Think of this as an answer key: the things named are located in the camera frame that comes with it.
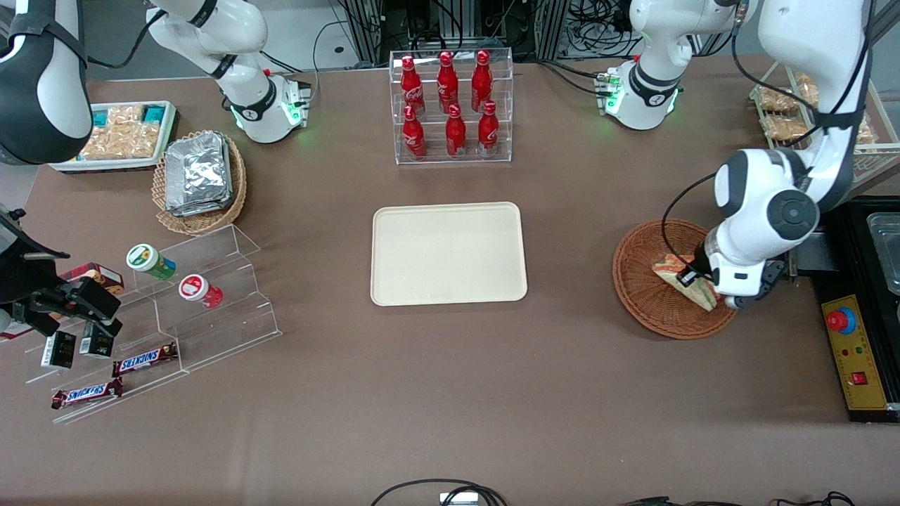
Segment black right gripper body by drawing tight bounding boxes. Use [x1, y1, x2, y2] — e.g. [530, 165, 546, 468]
[0, 207, 72, 310]

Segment triangle sandwich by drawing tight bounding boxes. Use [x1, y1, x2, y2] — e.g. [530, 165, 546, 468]
[650, 254, 720, 313]

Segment brown round wicker basket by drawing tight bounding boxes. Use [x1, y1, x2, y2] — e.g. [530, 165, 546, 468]
[612, 219, 740, 341]

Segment white rectangular snack tray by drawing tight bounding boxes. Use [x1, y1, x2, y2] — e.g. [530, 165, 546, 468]
[48, 100, 181, 174]

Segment light tan wicker basket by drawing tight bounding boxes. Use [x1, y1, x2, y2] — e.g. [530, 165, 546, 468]
[152, 131, 248, 236]

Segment beige plastic tray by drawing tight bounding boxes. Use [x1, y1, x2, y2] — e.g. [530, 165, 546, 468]
[371, 202, 529, 308]

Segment small black box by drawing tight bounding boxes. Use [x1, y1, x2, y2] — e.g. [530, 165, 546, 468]
[39, 330, 77, 370]
[78, 322, 116, 360]

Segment snickers chocolate bar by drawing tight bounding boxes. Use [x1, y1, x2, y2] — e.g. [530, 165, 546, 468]
[112, 342, 179, 378]
[50, 377, 124, 411]

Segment brown chocolate box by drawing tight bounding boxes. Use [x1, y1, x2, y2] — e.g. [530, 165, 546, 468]
[59, 262, 126, 297]

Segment green-lidded snack cup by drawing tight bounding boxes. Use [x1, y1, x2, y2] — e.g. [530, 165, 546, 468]
[126, 243, 177, 282]

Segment red snack cup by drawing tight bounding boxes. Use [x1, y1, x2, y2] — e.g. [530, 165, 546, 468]
[178, 274, 224, 310]

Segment clear acrylic stepped stand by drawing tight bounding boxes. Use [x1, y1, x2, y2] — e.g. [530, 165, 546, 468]
[24, 223, 283, 426]

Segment black yellow-panel control box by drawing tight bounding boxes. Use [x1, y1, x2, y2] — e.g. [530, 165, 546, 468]
[795, 197, 900, 424]

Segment teal-labelled snack pack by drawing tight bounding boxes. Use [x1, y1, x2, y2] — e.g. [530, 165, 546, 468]
[79, 105, 129, 162]
[121, 103, 165, 160]

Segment clear plastic container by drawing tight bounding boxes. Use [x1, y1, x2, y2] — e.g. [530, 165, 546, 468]
[866, 211, 900, 297]

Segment small wrapped bread pack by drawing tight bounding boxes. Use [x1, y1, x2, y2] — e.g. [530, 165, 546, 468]
[757, 86, 799, 114]
[762, 114, 811, 142]

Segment silver foil pack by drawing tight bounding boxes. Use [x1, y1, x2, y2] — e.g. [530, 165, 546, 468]
[165, 132, 233, 209]
[169, 195, 235, 218]

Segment clear box with bread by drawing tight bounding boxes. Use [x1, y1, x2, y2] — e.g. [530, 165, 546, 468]
[748, 59, 900, 192]

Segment large wrapped bread pack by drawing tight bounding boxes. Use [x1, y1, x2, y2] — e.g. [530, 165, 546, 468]
[793, 70, 821, 108]

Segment red cola bottle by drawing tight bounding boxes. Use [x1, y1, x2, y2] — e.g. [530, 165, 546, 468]
[445, 104, 468, 160]
[400, 56, 426, 117]
[477, 100, 501, 159]
[401, 104, 428, 162]
[470, 50, 494, 113]
[437, 51, 460, 115]

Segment clear acrylic bottle rack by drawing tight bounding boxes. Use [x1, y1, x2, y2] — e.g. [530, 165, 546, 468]
[390, 47, 515, 167]

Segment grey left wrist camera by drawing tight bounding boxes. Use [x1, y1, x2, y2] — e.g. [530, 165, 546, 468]
[724, 258, 790, 311]

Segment dark right wrist camera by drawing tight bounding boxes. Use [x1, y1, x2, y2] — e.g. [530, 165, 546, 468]
[65, 276, 122, 321]

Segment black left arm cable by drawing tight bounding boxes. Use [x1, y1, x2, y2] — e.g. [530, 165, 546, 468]
[660, 0, 877, 266]

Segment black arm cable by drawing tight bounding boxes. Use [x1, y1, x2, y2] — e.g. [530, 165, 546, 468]
[83, 6, 171, 72]
[660, 0, 877, 266]

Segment grey aluminium bracket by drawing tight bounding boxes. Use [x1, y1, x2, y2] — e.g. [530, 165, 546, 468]
[787, 232, 842, 281]

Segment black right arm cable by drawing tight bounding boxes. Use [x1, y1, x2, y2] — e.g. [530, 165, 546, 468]
[83, 6, 171, 72]

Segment black base cables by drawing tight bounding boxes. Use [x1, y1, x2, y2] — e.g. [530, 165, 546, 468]
[534, 58, 614, 97]

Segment thin black cable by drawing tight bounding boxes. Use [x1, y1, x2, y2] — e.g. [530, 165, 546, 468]
[617, 491, 857, 506]

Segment tangled black cable bundle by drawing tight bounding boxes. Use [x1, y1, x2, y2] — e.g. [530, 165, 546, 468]
[562, 0, 644, 58]

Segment black looped cable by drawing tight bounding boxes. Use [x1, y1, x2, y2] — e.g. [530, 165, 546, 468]
[368, 479, 508, 506]

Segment aluminium equipment frame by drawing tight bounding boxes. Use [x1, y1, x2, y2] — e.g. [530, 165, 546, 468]
[342, 0, 572, 65]

